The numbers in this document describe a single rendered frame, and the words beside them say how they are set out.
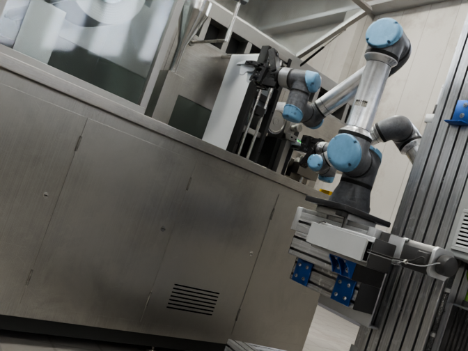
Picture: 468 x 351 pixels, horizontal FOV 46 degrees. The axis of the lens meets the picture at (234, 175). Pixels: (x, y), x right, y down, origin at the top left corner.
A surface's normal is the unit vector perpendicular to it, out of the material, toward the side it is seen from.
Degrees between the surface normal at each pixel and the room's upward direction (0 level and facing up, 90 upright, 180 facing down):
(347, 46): 90
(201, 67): 90
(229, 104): 90
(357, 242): 90
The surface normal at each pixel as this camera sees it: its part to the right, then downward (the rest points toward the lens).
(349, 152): -0.58, -0.11
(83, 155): 0.61, 0.16
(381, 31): -0.47, -0.36
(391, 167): -0.81, -0.31
